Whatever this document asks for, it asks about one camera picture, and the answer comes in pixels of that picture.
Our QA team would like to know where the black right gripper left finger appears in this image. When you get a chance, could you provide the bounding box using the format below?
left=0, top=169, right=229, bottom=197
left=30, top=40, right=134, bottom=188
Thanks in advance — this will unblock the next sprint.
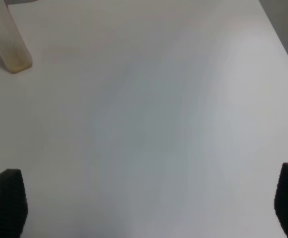
left=0, top=169, right=28, bottom=238

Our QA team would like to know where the clear plastic beverage bottle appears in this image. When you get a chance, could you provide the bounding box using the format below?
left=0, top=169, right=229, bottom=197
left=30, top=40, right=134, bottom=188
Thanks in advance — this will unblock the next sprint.
left=0, top=0, right=33, bottom=74

